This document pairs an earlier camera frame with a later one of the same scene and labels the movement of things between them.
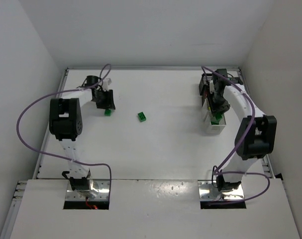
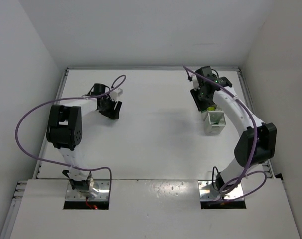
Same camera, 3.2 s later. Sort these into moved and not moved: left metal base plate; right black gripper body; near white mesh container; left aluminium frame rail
Moved: right black gripper body
Not moved: left metal base plate; near white mesh container; left aluminium frame rail
